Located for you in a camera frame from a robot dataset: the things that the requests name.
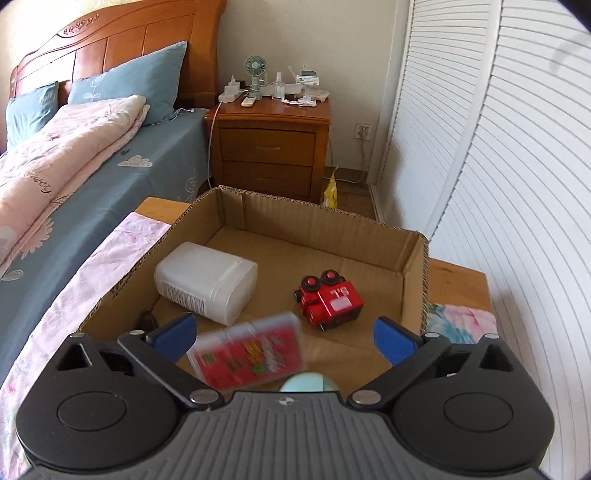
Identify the white louvered closet door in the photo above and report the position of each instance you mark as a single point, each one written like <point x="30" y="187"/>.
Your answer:
<point x="531" y="207"/>
<point x="438" y="92"/>

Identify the small green desk fan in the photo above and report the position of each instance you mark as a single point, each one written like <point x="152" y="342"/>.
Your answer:
<point x="255" y="67"/>

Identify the white wall socket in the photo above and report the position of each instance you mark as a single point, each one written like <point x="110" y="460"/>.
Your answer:
<point x="363" y="130"/>

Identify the red packet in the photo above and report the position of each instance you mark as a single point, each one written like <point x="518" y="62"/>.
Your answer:
<point x="249" y="355"/>

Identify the brown cardboard box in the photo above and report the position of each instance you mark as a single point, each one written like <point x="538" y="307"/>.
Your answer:
<point x="323" y="256"/>

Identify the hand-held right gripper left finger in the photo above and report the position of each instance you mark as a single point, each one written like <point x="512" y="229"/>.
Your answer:
<point x="178" y="336"/>

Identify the blue bed sheet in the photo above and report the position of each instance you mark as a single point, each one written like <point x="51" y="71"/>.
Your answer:
<point x="152" y="152"/>

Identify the white power strip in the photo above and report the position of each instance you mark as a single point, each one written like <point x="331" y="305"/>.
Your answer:
<point x="231" y="94"/>

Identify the small blue floral pillow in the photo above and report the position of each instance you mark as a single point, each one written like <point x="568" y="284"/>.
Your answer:
<point x="32" y="115"/>

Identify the clear spray bottle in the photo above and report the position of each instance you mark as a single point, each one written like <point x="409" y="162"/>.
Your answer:
<point x="278" y="87"/>

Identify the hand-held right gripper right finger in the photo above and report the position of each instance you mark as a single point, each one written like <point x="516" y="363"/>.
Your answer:
<point x="392" y="340"/>

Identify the white phone stand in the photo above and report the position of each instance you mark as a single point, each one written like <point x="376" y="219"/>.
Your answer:
<point x="308" y="78"/>

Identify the wooden bed headboard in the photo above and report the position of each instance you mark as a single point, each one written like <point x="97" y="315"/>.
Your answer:
<point x="138" y="41"/>

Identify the wooden nightstand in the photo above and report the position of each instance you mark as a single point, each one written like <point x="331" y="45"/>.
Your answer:
<point x="268" y="147"/>

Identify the white flat box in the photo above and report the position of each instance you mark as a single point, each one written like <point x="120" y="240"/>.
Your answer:
<point x="318" y="94"/>

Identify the white remote control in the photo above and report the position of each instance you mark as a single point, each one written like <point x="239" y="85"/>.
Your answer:
<point x="248" y="101"/>

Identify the mint green rounded case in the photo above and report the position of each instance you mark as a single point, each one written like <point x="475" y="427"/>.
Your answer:
<point x="307" y="383"/>

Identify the yellow plastic bag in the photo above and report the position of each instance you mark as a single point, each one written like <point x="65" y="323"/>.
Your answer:
<point x="330" y="191"/>

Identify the red toy cube car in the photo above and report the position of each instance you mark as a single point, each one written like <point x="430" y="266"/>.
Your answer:
<point x="332" y="300"/>

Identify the white plastic container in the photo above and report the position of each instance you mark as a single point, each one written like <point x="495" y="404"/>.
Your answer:
<point x="203" y="277"/>

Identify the pink floral blanket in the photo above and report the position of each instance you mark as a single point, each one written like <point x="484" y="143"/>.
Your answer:
<point x="60" y="161"/>

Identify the large blue floral pillow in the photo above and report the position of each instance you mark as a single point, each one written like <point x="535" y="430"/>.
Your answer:
<point x="152" y="78"/>

